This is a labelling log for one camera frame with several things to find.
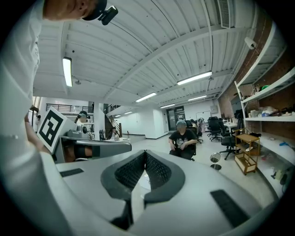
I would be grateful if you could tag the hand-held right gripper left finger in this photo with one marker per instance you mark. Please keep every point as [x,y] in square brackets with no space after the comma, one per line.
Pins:
[92,184]

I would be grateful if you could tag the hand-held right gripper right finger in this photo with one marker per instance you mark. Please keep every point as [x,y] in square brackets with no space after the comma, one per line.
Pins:
[196,184]

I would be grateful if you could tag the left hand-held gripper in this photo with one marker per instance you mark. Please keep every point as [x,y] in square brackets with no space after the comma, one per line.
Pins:
[51,129]

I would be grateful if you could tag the person's left forearm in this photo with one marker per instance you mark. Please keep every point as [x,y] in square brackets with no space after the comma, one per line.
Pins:
[34,138]

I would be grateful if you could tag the white table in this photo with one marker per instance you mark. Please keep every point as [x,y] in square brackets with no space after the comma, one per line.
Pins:
[119,139]

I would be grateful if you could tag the staircase with railing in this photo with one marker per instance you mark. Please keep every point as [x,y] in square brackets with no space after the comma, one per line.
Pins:
[113,122]

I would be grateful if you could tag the round metal stand mirror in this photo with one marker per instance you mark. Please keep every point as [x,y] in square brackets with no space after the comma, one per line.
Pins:
[215,158]

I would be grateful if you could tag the black office chair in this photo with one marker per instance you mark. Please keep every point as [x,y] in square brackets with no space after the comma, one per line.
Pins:
[214,128]
[229,140]

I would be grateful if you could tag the black balcony railing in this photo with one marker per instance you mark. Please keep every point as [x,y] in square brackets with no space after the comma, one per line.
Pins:
[69,107]

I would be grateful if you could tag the wooden trolley cart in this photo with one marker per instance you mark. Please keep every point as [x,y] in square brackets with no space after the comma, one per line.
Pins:
[247,152]

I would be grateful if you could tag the long ceiling light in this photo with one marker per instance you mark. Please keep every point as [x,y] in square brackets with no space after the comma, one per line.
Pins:
[197,98]
[167,106]
[146,97]
[67,71]
[194,78]

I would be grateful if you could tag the white desk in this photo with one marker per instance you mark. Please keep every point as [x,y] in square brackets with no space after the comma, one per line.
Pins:
[230,125]

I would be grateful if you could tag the white whiteboard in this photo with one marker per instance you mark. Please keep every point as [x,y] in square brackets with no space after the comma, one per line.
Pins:
[203,115]

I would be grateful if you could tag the dark glass door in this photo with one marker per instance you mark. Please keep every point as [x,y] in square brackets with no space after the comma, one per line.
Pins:
[175,117]

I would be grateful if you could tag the blue object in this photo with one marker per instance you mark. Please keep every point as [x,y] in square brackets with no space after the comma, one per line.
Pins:
[284,144]

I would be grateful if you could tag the white shelving unit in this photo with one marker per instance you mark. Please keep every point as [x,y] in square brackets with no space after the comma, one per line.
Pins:
[269,118]

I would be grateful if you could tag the green object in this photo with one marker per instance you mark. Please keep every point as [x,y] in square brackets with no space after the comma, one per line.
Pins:
[266,87]

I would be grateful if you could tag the person's white shirt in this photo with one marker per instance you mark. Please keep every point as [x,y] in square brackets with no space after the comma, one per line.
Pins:
[16,69]

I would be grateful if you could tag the person's head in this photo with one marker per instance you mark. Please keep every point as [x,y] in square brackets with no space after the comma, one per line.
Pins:
[66,9]

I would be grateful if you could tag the white ceiling air vent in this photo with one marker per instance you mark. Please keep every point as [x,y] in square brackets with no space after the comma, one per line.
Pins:
[225,13]

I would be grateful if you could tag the grey fisheye camera box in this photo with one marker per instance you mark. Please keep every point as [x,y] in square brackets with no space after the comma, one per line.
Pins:
[77,132]

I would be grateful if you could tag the dark wall screen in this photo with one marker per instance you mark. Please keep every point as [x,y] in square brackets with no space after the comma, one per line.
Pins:
[235,103]

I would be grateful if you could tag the black head camera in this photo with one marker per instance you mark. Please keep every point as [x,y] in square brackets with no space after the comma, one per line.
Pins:
[108,15]

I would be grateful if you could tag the white security camera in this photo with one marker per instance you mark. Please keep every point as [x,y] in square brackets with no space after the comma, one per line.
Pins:
[250,42]

